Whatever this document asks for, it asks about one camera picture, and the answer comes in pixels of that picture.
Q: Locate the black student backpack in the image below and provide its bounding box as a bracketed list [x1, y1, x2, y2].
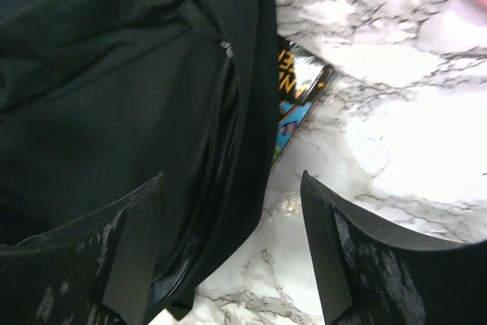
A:
[1, 0, 279, 324]

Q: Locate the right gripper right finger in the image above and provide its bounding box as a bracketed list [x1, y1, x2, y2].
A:
[300, 174, 486, 325]

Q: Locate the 169-storey treehouse book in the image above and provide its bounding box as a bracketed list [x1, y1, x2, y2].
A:
[272, 37, 337, 164]

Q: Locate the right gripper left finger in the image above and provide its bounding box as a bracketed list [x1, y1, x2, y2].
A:
[1, 174, 164, 324]

